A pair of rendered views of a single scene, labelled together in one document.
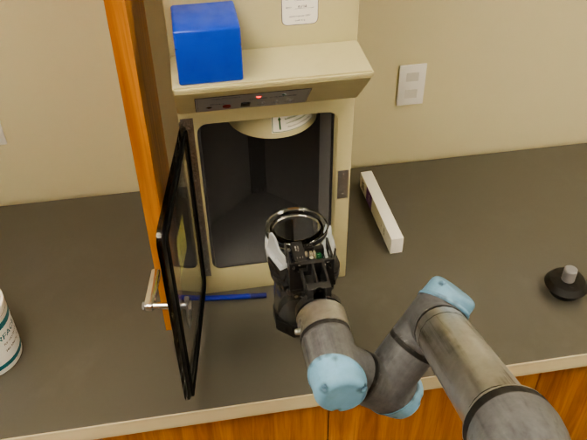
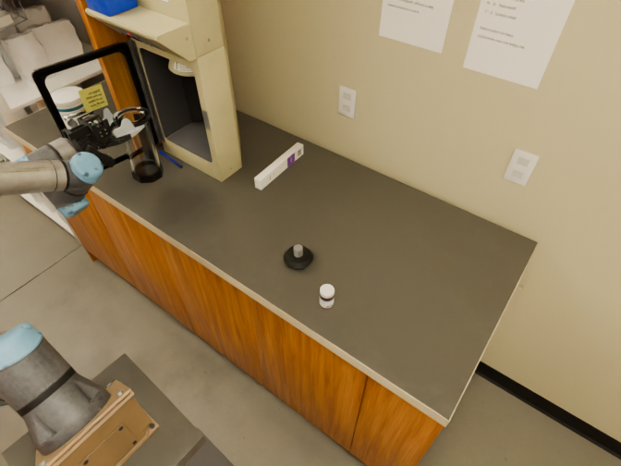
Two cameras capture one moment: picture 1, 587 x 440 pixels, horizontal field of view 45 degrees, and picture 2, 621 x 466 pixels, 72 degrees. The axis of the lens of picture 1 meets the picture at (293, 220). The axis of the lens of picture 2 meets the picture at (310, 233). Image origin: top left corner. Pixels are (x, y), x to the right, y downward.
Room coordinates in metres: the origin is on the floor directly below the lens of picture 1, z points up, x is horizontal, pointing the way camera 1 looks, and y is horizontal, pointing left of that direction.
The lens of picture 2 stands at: (0.51, -1.20, 1.98)
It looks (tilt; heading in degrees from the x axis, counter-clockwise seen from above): 48 degrees down; 45
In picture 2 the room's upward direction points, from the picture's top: straight up
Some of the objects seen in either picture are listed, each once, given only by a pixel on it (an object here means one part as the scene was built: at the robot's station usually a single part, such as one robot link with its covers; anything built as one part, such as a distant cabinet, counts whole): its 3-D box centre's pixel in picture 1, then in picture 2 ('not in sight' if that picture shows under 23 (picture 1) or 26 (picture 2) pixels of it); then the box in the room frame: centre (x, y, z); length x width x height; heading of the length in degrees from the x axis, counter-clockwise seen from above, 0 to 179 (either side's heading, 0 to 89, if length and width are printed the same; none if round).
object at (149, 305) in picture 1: (162, 290); not in sight; (0.83, 0.22, 1.20); 0.10 x 0.05 x 0.03; 0
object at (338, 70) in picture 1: (271, 90); (140, 33); (1.04, 0.03, 1.46); 0.32 x 0.12 x 0.10; 99
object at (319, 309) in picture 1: (320, 324); (64, 151); (0.70, -0.04, 1.26); 0.08 x 0.05 x 0.08; 99
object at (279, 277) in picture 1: (286, 271); not in sight; (0.83, 0.01, 1.24); 0.09 x 0.05 x 0.02; 33
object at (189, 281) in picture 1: (185, 264); (103, 113); (0.91, 0.19, 1.19); 0.30 x 0.01 x 0.40; 0
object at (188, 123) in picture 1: (196, 207); (147, 96); (1.07, 0.19, 1.19); 0.03 x 0.02 x 0.39; 99
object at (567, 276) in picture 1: (567, 279); (298, 254); (1.07, -0.59, 0.97); 0.09 x 0.09 x 0.07
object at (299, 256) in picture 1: (312, 282); (89, 136); (0.78, -0.03, 1.27); 0.12 x 0.08 x 0.09; 9
